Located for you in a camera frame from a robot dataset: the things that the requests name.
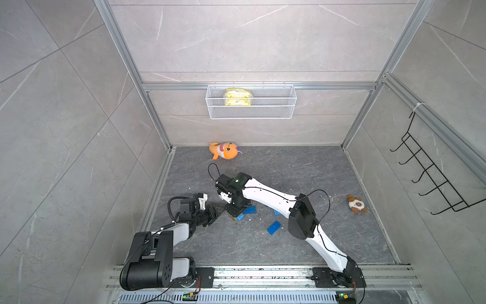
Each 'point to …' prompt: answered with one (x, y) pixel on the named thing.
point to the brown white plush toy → (356, 204)
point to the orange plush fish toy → (226, 150)
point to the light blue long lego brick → (240, 217)
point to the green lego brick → (233, 218)
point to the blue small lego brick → (252, 209)
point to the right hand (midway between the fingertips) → (236, 212)
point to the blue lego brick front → (274, 227)
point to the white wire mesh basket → (268, 102)
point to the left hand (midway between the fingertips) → (224, 208)
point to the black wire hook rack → (455, 202)
